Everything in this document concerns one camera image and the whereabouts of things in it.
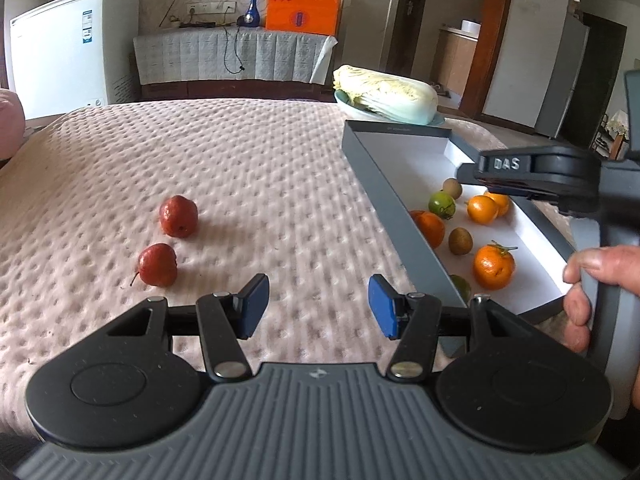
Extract pink plush toy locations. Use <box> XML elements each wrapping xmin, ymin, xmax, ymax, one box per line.
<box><xmin>0</xmin><ymin>88</ymin><xmax>26</xmax><ymax>162</ymax></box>

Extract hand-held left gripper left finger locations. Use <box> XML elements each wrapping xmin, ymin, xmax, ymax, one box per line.
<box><xmin>105</xmin><ymin>274</ymin><xmax>271</xmax><ymax>381</ymax></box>

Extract napa cabbage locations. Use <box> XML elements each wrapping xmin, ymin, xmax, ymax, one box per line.
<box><xmin>333</xmin><ymin>64</ymin><xmax>439</xmax><ymax>126</ymax></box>

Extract wooden cabinet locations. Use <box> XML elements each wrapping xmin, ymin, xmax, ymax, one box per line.
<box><xmin>436</xmin><ymin>26</ymin><xmax>479</xmax><ymax>97</ymax></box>

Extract silver refrigerator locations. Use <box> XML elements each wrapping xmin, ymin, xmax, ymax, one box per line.
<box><xmin>481</xmin><ymin>9</ymin><xmax>592</xmax><ymax>139</ymax></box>

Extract person's right hand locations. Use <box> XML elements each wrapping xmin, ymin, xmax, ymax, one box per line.
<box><xmin>562</xmin><ymin>244</ymin><xmax>640</xmax><ymax>354</ymax></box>

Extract white refrigerator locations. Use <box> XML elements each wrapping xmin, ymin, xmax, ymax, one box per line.
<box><xmin>9</xmin><ymin>0</ymin><xmax>141</xmax><ymax>121</ymax></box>

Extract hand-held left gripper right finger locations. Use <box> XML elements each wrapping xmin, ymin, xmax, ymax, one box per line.
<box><xmin>367</xmin><ymin>275</ymin><xmax>539</xmax><ymax>380</ymax></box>

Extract white bowl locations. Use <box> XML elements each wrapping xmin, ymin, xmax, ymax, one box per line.
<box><xmin>333</xmin><ymin>89</ymin><xmax>446</xmax><ymax>129</ymax></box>

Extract blue glass bottle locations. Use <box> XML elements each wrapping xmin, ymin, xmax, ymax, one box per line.
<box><xmin>237</xmin><ymin>0</ymin><xmax>262</xmax><ymax>29</ymax></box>

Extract red wax apple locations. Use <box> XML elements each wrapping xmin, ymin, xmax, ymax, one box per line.
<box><xmin>159</xmin><ymin>195</ymin><xmax>199</xmax><ymax>239</ymax></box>
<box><xmin>130</xmin><ymin>243</ymin><xmax>179</xmax><ymax>289</ymax></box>

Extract green citrus fruit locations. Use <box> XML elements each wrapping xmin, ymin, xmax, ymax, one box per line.
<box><xmin>428</xmin><ymin>190</ymin><xmax>457</xmax><ymax>221</ymax></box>
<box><xmin>449</xmin><ymin>274</ymin><xmax>472</xmax><ymax>306</ymax></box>

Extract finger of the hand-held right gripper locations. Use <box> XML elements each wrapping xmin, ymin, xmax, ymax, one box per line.
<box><xmin>455</xmin><ymin>161</ymin><xmax>568</xmax><ymax>208</ymax></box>

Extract pink quilted bedspread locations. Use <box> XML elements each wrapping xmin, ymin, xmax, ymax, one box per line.
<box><xmin>0</xmin><ymin>97</ymin><xmax>576</xmax><ymax>441</ymax></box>

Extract orange paper bag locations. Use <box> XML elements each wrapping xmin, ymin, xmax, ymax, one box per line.
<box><xmin>264</xmin><ymin>0</ymin><xmax>344</xmax><ymax>37</ymax></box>

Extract white wall outlets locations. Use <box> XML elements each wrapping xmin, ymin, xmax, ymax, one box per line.
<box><xmin>186</xmin><ymin>2</ymin><xmax>237</xmax><ymax>15</ymax></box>

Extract grey box with white inside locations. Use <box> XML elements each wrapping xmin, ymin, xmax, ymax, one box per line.
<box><xmin>341</xmin><ymin>119</ymin><xmax>582</xmax><ymax>359</ymax></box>

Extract black cable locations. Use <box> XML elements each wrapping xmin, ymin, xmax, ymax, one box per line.
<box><xmin>222</xmin><ymin>27</ymin><xmax>247</xmax><ymax>75</ymax></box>

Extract dark wooden door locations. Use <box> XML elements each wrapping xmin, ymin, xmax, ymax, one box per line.
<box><xmin>384</xmin><ymin>0</ymin><xmax>420</xmax><ymax>77</ymax></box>

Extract stemmed mandarin orange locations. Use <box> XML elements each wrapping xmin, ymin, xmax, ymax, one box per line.
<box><xmin>473</xmin><ymin>241</ymin><xmax>519</xmax><ymax>291</ymax></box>

